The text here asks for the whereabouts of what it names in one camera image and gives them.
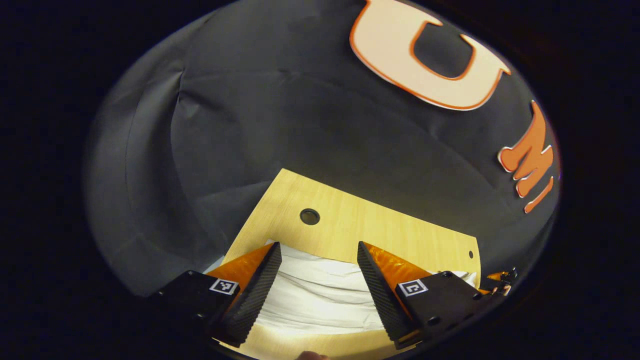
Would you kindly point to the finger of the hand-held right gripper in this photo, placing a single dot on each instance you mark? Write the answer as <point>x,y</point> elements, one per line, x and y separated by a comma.
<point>502,276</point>

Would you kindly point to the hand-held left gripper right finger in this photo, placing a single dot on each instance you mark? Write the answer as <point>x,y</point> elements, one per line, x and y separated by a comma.
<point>385,305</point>

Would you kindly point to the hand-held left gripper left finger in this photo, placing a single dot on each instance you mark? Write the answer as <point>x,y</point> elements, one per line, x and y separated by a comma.
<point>252,305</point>

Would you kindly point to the white jeans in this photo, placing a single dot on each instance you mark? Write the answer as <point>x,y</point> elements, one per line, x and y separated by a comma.
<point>315,295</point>

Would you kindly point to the black backdrop cloth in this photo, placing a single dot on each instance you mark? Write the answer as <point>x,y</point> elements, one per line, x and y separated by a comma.
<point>300,125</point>

